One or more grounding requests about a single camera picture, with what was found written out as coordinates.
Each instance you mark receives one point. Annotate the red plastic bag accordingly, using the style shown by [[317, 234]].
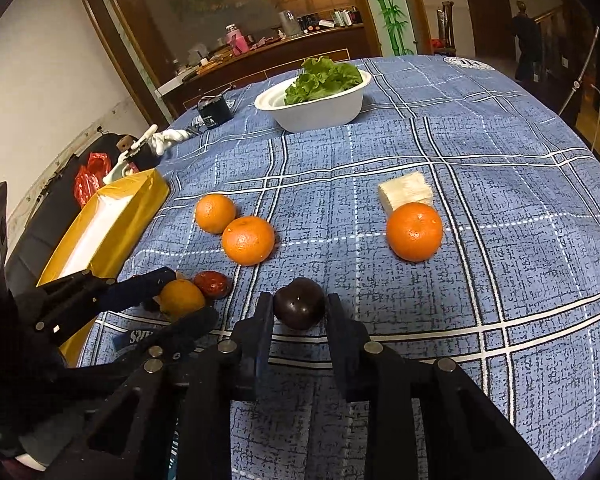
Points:
[[87, 182]]

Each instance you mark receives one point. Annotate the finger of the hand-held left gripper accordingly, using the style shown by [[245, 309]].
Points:
[[175, 337], [105, 292]]

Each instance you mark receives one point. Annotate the brown wooden door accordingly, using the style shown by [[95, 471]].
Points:
[[487, 5]]

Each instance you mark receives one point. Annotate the clear plastic jar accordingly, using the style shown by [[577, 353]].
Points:
[[289, 22]]

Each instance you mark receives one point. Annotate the small black jar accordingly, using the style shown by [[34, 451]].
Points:
[[214, 111]]

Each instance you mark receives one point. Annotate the wooden stair railing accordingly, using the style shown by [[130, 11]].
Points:
[[565, 25]]

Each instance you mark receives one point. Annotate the green lettuce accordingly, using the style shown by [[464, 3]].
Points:
[[325, 80]]

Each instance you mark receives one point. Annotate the red jujube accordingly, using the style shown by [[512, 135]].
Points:
[[211, 283]]

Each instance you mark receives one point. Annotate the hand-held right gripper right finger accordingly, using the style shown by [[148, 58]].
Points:
[[341, 345]]

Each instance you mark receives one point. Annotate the bamboo painted panel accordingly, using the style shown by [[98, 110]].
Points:
[[390, 5]]

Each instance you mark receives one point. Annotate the white bowl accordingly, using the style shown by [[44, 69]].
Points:
[[320, 107]]

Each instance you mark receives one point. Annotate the wooden chair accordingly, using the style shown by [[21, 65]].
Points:
[[446, 30]]

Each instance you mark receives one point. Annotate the orange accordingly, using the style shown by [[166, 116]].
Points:
[[414, 231], [180, 300], [248, 240], [215, 212]]

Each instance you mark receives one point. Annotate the dark figure statue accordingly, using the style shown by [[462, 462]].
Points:
[[526, 42]]

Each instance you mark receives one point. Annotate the small black box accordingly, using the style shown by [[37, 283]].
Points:
[[141, 157]]

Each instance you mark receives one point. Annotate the yellow cardboard box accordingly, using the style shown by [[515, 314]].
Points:
[[105, 215]]

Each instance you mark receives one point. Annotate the white tofu cube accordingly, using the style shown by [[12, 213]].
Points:
[[405, 191]]

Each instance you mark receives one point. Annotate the grey metal pole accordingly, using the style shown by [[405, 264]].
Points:
[[577, 77]]

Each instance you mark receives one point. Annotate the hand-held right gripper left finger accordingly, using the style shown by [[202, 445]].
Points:
[[261, 340]]

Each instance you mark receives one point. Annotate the wood-framed glass partition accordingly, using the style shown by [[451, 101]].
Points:
[[205, 5]]

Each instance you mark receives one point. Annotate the brown tiled counter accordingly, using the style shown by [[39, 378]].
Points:
[[260, 60]]

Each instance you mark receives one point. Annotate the black sofa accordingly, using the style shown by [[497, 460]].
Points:
[[45, 220]]

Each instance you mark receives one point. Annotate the pink bottle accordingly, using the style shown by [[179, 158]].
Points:
[[237, 41]]

